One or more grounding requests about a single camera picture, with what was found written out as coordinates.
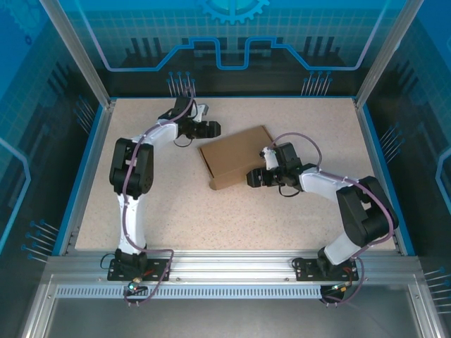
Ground brown cardboard box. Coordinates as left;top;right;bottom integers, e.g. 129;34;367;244
197;125;274;192

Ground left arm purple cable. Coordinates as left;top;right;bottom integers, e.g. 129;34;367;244
119;86;197;307

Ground aluminium frame post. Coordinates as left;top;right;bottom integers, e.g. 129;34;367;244
37;0;118;110
354;0;426;110

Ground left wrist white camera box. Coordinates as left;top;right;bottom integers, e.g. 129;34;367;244
194;103;210;123

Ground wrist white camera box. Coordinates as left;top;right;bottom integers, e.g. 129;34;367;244
194;103;210;123
259;147;280;173

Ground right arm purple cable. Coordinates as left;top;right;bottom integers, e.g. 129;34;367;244
270;132;397;307

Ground aluminium cross rail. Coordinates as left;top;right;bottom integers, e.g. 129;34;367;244
44;249;421;282

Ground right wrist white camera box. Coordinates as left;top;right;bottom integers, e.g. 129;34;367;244
259;147;280;173

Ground aluminium side rail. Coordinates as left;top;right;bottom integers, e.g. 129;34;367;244
352;98;406;257
58;100;118;257

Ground slotted grey cable duct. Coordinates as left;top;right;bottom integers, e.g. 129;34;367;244
55;285;325;300

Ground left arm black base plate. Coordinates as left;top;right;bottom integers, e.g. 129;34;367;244
107;258;173;282

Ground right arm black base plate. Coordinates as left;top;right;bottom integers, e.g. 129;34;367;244
294;256;360;282

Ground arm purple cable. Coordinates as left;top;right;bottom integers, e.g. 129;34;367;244
119;86;197;307
270;132;397;307

